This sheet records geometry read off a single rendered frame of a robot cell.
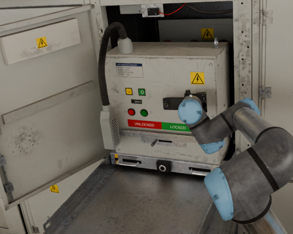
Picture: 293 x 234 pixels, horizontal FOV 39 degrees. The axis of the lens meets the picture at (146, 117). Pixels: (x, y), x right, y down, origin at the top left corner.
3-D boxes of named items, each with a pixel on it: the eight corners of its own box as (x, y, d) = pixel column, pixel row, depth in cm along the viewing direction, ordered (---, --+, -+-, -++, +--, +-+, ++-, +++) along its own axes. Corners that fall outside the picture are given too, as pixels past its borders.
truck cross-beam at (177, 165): (225, 178, 173) (224, 166, 170) (111, 164, 194) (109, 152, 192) (227, 172, 177) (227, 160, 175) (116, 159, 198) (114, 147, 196)
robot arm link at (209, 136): (237, 139, 131) (218, 110, 130) (207, 158, 132) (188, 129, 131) (233, 135, 138) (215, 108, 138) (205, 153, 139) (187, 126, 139)
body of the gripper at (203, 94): (207, 110, 155) (206, 116, 143) (184, 111, 157) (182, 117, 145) (206, 90, 154) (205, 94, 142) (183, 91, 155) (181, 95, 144)
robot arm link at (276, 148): (304, 129, 88) (242, 88, 135) (260, 156, 89) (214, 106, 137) (328, 171, 91) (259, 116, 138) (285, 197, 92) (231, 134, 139)
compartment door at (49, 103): (-2, 205, 177) (-54, 35, 147) (109, 146, 216) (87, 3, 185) (5, 211, 172) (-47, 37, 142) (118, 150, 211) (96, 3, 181)
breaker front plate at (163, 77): (218, 168, 172) (214, 59, 153) (115, 156, 191) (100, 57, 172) (219, 167, 173) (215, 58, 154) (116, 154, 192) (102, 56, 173)
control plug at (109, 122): (114, 150, 177) (108, 113, 170) (104, 149, 179) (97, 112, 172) (122, 141, 183) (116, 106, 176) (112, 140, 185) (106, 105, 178)
